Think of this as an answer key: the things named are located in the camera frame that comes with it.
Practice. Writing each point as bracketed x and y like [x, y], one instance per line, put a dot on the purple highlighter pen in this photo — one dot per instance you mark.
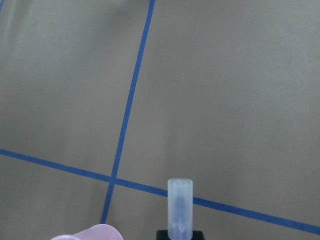
[180, 208]

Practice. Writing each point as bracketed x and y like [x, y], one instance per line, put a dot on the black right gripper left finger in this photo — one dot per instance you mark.
[162, 235]

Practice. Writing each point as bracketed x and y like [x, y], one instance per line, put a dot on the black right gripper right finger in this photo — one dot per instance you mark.
[197, 235]

